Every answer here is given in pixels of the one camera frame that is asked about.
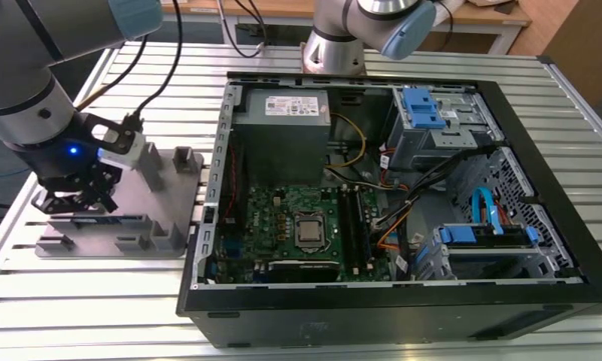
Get installed RAM stick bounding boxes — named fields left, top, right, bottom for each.
left=354, top=190, right=374, bottom=270

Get grey parts rack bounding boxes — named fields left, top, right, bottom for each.
left=35, top=141, right=206, bottom=260

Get grey Dell power supply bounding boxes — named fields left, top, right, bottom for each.
left=232, top=88, right=334, bottom=182

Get green motherboard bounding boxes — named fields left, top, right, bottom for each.
left=220, top=184, right=398, bottom=285

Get silver CPU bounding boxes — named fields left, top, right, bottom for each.
left=295, top=220, right=326, bottom=242

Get CPU socket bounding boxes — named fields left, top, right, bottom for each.
left=291, top=211, right=331, bottom=253

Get black graphics card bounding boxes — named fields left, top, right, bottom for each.
left=267, top=259, right=343, bottom=283

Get blue optical drive carrier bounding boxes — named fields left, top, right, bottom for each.
left=401, top=86, right=450, bottom=131

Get black open PC case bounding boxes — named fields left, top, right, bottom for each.
left=175, top=69, right=602, bottom=349

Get metal optical drive cage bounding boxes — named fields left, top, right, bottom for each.
left=386, top=88, right=506, bottom=172

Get hard disk in blue carrier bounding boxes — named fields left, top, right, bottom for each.
left=441, top=224, right=541, bottom=249

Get metal disk bay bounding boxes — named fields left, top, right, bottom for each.
left=414, top=223, right=576, bottom=281

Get white framed wooden desk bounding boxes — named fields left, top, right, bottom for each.
left=160, top=0, right=533, bottom=57

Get wooden cabinet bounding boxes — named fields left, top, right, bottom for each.
left=506, top=0, right=602, bottom=108

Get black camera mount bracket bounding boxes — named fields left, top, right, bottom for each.
left=75, top=111, right=144, bottom=146

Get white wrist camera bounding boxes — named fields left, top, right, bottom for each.
left=95, top=129, right=147, bottom=170

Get black cable with yellow end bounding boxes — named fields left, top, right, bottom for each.
left=76, top=34, right=151, bottom=111

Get long red wire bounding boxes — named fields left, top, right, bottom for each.
left=227, top=142, right=247, bottom=226

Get black camera cable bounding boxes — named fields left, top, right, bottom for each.
left=124, top=0, right=184, bottom=127

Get yellow wires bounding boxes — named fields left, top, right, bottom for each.
left=326, top=112, right=369, bottom=170

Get orange wire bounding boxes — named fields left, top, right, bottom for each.
left=378, top=221, right=407, bottom=251

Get black wire bundle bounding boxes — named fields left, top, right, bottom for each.
left=375, top=146, right=498, bottom=279

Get blue SATA wire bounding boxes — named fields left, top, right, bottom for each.
left=470, top=187, right=506, bottom=236

